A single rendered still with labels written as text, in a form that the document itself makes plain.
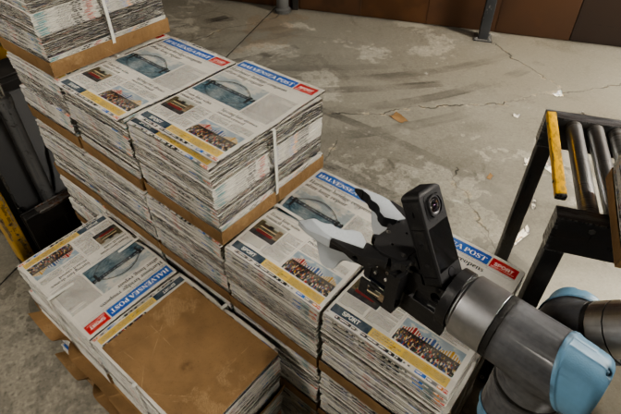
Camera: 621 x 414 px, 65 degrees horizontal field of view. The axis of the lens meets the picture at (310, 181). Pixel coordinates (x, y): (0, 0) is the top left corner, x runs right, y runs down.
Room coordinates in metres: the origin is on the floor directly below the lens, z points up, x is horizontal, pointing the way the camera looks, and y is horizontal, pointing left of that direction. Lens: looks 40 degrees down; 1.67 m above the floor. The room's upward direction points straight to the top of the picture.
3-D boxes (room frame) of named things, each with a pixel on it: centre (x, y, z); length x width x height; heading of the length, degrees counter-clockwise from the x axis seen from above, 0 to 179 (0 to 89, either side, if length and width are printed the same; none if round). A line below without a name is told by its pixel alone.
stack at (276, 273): (0.91, 0.09, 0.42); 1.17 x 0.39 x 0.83; 51
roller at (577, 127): (1.12, -0.80, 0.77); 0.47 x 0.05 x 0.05; 163
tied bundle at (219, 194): (0.99, 0.20, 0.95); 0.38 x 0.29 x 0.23; 141
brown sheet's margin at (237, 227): (0.99, 0.19, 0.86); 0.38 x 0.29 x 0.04; 141
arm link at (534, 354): (0.26, -0.24, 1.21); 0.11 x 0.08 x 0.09; 46
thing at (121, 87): (1.16, 0.43, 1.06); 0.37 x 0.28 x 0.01; 140
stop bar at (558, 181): (1.16, -0.73, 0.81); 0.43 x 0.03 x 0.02; 163
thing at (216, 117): (1.01, 0.19, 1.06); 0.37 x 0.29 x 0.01; 141
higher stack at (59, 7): (1.37, 0.66, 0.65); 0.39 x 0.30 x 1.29; 141
